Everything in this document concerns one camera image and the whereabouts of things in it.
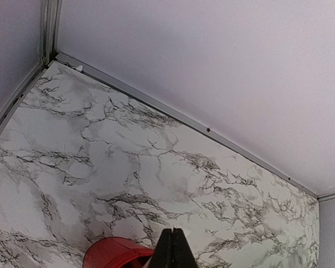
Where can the left aluminium frame post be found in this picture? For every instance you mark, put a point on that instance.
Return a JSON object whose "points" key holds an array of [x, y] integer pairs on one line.
{"points": [[49, 27]]}

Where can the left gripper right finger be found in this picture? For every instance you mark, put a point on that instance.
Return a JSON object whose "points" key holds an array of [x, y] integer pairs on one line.
{"points": [[182, 254]]}

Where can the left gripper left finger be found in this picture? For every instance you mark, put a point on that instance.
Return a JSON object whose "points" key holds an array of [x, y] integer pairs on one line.
{"points": [[163, 252]]}

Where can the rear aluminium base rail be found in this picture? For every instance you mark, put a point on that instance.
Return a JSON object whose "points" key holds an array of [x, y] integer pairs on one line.
{"points": [[202, 129]]}

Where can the red cylindrical holder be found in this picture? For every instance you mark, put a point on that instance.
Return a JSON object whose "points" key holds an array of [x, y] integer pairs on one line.
{"points": [[116, 252]]}

